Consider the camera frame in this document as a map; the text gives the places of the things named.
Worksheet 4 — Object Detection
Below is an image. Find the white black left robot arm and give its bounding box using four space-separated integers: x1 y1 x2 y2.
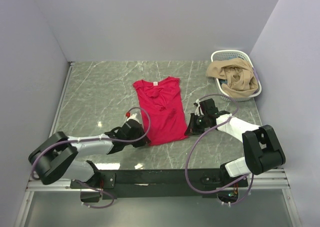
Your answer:
28 119 151 188

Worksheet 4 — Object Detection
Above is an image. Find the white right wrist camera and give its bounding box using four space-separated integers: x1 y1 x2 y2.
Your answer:
194 99 203 117

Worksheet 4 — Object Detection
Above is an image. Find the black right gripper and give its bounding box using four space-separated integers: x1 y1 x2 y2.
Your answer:
184 112 209 136

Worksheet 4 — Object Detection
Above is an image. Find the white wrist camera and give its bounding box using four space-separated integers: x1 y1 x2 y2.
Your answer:
125 112 141 123
194 99 203 117

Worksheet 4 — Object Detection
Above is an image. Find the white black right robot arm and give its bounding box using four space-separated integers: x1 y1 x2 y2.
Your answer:
184 98 286 187

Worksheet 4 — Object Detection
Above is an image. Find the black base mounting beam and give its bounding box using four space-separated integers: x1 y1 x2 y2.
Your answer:
69 168 250 203

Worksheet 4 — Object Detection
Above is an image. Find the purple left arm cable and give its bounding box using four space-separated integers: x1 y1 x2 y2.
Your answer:
31 106 151 209

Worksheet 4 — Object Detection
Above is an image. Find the tan t-shirt in basket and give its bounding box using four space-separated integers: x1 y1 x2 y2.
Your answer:
205 58 259 99

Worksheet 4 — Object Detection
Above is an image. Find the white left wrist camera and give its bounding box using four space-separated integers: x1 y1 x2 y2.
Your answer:
125 112 141 123

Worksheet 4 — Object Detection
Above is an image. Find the aluminium frame rail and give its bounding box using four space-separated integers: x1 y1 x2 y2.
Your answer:
25 169 291 192

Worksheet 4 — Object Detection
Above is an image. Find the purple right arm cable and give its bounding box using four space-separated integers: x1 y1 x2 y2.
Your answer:
185 93 255 208

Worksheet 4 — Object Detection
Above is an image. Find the red t-shirt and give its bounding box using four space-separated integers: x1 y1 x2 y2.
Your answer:
132 76 187 146

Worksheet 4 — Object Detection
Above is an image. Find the white perforated laundry basket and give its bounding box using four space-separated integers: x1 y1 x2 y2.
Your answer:
206 50 262 102

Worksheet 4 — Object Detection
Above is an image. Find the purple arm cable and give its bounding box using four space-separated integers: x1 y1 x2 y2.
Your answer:
185 93 255 208
31 106 151 209

